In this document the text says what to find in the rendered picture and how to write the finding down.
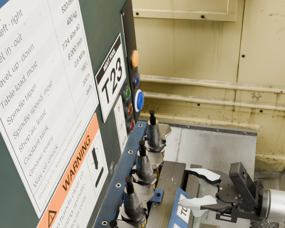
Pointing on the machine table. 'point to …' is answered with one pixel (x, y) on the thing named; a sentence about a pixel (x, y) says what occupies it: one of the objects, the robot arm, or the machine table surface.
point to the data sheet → (40, 87)
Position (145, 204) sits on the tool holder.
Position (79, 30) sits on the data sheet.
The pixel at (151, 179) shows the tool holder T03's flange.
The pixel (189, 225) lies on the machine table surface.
